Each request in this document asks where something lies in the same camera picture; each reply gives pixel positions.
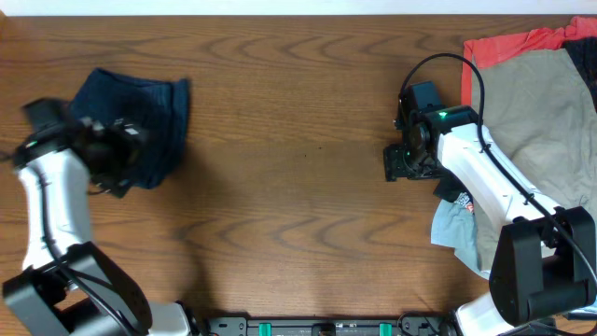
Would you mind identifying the red orange t-shirt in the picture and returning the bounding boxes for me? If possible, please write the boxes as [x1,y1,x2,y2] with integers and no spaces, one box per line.
[463,16,596,107]

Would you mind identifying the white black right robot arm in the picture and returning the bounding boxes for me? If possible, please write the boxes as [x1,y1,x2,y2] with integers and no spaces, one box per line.
[383,103,596,335]

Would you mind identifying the black garment with printed label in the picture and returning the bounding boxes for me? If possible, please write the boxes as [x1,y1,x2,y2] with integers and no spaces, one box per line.
[433,175,474,214]

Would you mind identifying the black lace garment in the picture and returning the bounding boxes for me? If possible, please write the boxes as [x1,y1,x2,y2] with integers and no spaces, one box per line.
[563,37,596,112]

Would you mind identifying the dark blue denim shorts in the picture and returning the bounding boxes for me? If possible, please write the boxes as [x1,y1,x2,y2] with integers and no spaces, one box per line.
[69,68,190,189]

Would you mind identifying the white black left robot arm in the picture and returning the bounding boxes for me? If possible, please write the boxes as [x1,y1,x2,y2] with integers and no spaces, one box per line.
[2,118,200,336]

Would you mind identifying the light blue garment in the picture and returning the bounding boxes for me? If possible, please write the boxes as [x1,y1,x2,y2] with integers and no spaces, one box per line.
[431,200,489,279]

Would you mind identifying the khaki grey shorts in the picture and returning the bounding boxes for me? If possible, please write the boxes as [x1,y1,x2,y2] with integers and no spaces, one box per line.
[468,48,597,276]

